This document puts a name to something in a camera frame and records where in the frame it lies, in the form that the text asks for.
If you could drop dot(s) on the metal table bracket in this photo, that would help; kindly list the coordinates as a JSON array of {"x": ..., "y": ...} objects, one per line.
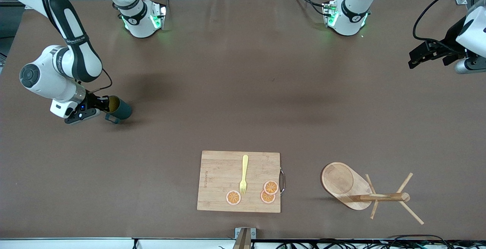
[{"x": 243, "y": 237}]

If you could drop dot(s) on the yellow plastic fork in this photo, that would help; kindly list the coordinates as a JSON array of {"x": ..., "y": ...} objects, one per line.
[{"x": 245, "y": 165}]

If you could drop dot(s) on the wooden mug rack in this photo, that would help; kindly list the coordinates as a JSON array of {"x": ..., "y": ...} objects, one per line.
[{"x": 338, "y": 180}]

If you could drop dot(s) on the teal cup yellow inside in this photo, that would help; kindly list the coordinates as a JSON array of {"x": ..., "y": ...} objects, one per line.
[{"x": 123, "y": 109}]

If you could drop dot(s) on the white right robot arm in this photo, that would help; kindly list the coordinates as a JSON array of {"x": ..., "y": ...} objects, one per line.
[{"x": 72, "y": 32}]

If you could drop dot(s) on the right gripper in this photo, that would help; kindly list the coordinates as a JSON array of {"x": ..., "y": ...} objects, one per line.
[{"x": 92, "y": 100}]

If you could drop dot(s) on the orange slice toy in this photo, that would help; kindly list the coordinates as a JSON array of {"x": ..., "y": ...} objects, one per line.
[
  {"x": 270, "y": 187},
  {"x": 233, "y": 197},
  {"x": 265, "y": 199}
]

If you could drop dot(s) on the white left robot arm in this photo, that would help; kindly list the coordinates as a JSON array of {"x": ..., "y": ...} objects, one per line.
[{"x": 353, "y": 17}]

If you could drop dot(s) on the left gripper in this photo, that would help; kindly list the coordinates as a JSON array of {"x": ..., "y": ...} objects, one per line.
[{"x": 450, "y": 37}]

